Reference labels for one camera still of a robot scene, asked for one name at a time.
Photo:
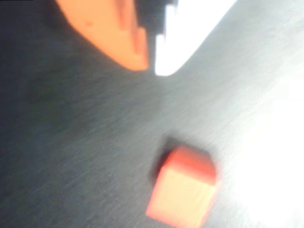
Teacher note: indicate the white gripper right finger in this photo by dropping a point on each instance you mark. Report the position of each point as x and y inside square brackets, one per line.
[185, 31]

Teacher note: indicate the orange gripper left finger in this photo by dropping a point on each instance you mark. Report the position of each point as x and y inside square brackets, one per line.
[107, 31]

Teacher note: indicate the red cube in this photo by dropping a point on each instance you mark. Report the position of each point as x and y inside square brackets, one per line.
[185, 190]

